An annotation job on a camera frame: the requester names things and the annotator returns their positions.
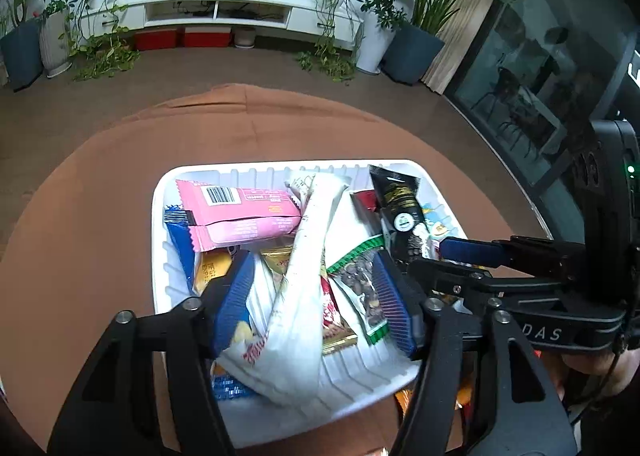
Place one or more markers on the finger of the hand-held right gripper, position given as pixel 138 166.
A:
pixel 450 278
pixel 470 251

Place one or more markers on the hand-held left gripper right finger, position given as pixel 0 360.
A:
pixel 395 308

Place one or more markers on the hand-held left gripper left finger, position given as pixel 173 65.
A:
pixel 232 303

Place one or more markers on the green nut packet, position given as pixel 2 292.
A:
pixel 362 291

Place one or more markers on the red gold snack packet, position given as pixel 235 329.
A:
pixel 336 321

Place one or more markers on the white snack packet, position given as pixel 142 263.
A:
pixel 305 286

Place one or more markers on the black snack packet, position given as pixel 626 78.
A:
pixel 400 211

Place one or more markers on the pink snack packet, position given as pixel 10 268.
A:
pixel 240 216

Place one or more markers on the white plastic tray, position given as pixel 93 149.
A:
pixel 350 386

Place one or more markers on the small red snack packet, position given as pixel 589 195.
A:
pixel 365 201

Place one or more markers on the person's right hand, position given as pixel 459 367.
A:
pixel 595 371

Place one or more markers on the cartoon print snack packet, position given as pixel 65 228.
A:
pixel 440 221

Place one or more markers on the blue yellow snack packet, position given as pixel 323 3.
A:
pixel 182 246

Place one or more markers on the glass sliding door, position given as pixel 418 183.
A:
pixel 540 86

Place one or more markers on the dark grey planter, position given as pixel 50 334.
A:
pixel 412 56
pixel 20 56

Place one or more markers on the tall white planter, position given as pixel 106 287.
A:
pixel 374 48
pixel 54 46

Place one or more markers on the trailing vine plant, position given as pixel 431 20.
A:
pixel 105 51
pixel 330 51

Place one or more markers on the small-leaf potted plant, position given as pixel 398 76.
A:
pixel 385 8
pixel 57 6

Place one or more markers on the small white pot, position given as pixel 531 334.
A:
pixel 245 37

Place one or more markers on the red storage box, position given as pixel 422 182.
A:
pixel 156 39
pixel 207 37

